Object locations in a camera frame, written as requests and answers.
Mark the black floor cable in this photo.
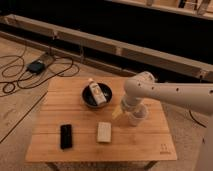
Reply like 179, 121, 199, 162
0, 44, 80, 95

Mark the dark power adapter box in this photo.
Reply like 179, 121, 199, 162
27, 61, 45, 74

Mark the white ceramic cup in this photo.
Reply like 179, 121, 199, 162
129, 104, 148, 126

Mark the black bowl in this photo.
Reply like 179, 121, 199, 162
81, 83, 112, 108

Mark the black remote control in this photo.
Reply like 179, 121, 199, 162
60, 124, 72, 149

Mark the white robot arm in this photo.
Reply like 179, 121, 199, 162
113, 72, 213, 171

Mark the white rectangular block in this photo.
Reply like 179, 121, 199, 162
97, 122, 111, 143

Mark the white bottle in bowl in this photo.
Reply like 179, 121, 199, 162
89, 78, 106, 105

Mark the wooden table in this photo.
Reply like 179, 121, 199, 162
26, 77, 177, 162

